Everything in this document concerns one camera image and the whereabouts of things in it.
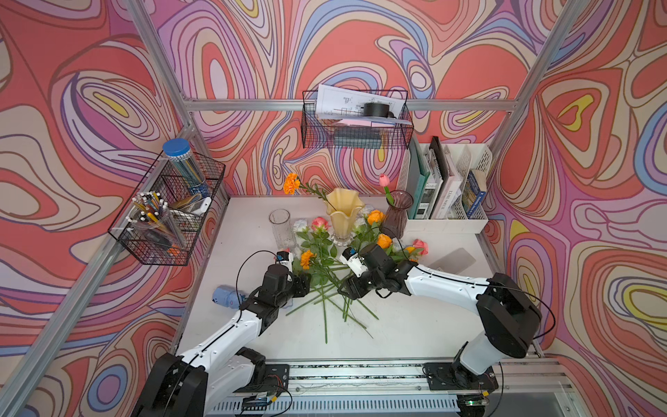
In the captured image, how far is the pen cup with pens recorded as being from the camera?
589mm

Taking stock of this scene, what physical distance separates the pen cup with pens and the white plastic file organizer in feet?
2.43

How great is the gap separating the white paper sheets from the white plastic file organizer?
181mm

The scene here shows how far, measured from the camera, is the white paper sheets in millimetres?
853

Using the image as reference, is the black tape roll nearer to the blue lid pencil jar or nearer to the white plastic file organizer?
the white plastic file organizer

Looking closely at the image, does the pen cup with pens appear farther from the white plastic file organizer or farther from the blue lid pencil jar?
the white plastic file organizer
